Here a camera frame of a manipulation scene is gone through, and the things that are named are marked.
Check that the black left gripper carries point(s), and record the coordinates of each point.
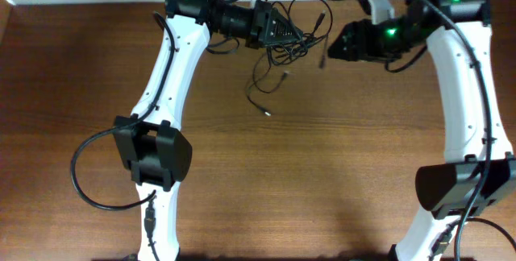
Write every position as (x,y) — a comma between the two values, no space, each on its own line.
(263,25)

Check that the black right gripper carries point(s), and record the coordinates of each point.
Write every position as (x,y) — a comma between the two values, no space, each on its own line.
(360,41)

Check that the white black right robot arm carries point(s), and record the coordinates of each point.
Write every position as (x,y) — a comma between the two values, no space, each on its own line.
(479,166)

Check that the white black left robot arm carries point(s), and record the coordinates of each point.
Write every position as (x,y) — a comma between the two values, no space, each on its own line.
(150,143)

